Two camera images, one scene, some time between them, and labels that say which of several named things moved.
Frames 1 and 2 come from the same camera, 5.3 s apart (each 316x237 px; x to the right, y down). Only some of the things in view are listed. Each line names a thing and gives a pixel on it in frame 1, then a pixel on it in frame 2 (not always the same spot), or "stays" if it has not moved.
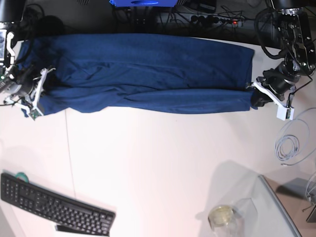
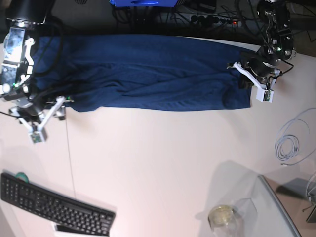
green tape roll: x=21 y=176 stays
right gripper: x=274 y=86 -> x=260 y=71
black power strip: x=217 y=19 stays
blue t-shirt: x=124 y=73 stays
